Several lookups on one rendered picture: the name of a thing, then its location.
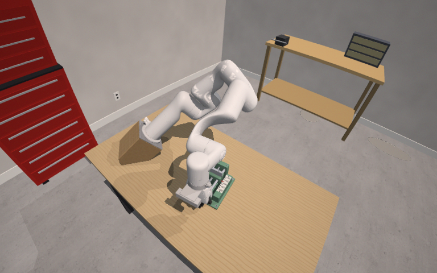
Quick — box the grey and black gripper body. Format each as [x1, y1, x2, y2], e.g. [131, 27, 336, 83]
[198, 186, 212, 204]

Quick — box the green slide mechanism with black handwheel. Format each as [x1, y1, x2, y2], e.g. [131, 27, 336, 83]
[207, 161, 235, 210]

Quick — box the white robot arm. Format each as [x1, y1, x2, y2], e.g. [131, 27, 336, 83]
[142, 60, 258, 208]

